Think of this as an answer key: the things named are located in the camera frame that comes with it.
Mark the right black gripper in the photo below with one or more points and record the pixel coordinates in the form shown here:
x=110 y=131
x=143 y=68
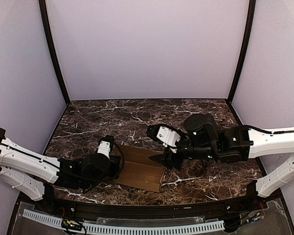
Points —
x=170 y=159

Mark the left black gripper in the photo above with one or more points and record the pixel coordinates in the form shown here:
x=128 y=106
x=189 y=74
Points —
x=114 y=165

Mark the brown cardboard box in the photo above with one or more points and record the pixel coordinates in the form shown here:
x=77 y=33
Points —
x=139 y=171

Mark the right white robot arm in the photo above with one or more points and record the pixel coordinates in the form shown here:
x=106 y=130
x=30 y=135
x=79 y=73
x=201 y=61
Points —
x=202 y=140

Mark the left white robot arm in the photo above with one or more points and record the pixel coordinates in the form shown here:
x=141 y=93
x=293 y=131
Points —
x=35 y=175

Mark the small green circuit board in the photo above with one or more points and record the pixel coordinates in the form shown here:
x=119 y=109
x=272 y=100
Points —
x=71 y=225

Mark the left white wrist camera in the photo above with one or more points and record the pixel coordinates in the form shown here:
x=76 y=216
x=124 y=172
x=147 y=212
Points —
x=106 y=145

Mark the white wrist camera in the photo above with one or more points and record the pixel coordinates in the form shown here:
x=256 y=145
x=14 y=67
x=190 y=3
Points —
x=106 y=145
x=164 y=135

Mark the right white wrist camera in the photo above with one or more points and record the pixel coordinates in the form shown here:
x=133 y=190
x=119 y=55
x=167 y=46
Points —
x=164 y=135

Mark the white slotted cable duct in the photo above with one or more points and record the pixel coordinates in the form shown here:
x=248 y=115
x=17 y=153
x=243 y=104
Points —
x=107 y=226

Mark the black front table rail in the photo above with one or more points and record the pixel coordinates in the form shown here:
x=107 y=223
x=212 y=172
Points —
x=224 y=209

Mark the left black frame post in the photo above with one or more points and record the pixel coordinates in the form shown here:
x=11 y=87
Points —
x=52 y=50

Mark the black frame post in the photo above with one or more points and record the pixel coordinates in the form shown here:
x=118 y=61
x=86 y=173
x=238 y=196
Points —
x=52 y=50
x=243 y=51

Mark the right black frame post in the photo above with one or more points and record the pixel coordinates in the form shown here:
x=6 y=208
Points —
x=243 y=51

